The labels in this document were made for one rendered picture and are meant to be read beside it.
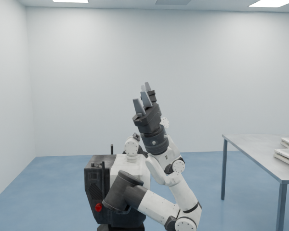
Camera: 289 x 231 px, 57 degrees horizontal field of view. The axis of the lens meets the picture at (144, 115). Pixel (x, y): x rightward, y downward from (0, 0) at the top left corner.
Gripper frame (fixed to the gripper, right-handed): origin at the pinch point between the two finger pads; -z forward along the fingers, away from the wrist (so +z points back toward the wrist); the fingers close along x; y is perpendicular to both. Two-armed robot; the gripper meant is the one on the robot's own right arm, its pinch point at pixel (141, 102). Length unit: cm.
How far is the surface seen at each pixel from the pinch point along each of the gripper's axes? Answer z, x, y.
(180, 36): 71, 434, -176
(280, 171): 132, 122, 20
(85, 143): 202, 249, -355
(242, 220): 235, 151, -31
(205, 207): 231, 157, -78
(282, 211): 152, 98, 21
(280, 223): 162, 94, 19
